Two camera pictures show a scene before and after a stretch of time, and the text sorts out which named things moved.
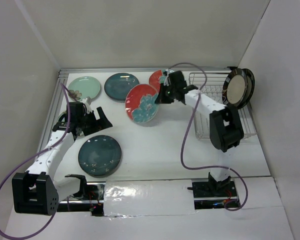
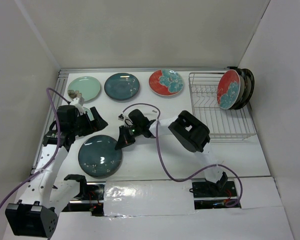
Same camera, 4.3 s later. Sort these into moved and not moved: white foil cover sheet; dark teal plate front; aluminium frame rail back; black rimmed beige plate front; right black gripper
Moved: right black gripper
Not moved: dark teal plate front; aluminium frame rail back; black rimmed beige plate front; white foil cover sheet
